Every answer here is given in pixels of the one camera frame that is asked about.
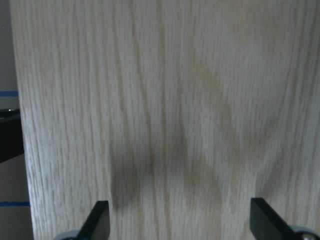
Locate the wooden drawer cabinet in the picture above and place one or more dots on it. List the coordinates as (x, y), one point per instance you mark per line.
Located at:
(177, 112)

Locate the black drawer handle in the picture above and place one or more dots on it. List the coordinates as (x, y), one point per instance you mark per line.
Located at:
(11, 135)

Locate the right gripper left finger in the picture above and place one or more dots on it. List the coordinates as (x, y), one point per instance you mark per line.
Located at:
(97, 225)

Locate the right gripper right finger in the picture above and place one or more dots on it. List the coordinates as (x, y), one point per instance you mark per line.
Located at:
(266, 224)

